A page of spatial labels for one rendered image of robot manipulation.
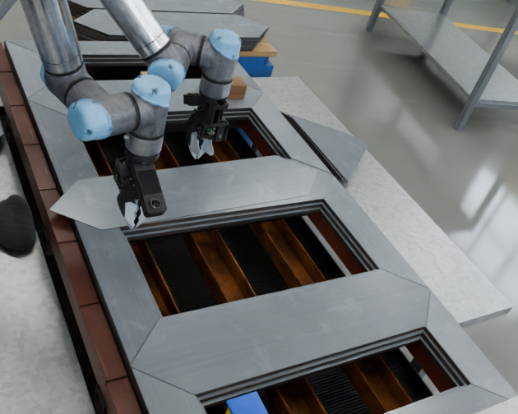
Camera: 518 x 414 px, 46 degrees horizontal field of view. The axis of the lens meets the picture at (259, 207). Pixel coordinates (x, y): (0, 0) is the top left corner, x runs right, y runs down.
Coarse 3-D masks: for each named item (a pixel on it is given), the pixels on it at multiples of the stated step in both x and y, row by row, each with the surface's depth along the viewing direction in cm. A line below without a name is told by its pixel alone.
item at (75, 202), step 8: (72, 184) 143; (80, 184) 144; (72, 192) 141; (80, 192) 141; (64, 200) 138; (72, 200) 139; (80, 200) 139; (88, 200) 140; (64, 208) 136; (72, 208) 137; (80, 208) 137; (88, 208) 138; (72, 216) 135; (80, 216) 135; (88, 216) 136; (88, 224) 134; (96, 224) 135
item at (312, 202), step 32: (96, 64) 193; (128, 64) 198; (256, 128) 187; (320, 192) 165; (160, 224) 142; (192, 224) 146; (224, 224) 150; (96, 288) 124; (352, 352) 126; (256, 384) 115
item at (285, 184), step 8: (256, 160) 169; (264, 160) 170; (272, 160) 171; (264, 168) 167; (272, 168) 168; (280, 168) 169; (272, 176) 166; (280, 176) 167; (288, 176) 167; (272, 184) 163; (280, 184) 164; (288, 184) 165; (296, 184) 165; (280, 192) 161; (288, 192) 162; (296, 192) 163; (304, 192) 164
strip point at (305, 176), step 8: (280, 160) 172; (288, 160) 173; (288, 168) 170; (296, 168) 171; (304, 168) 172; (312, 168) 173; (296, 176) 168; (304, 176) 169; (312, 176) 170; (304, 184) 166; (312, 184) 167
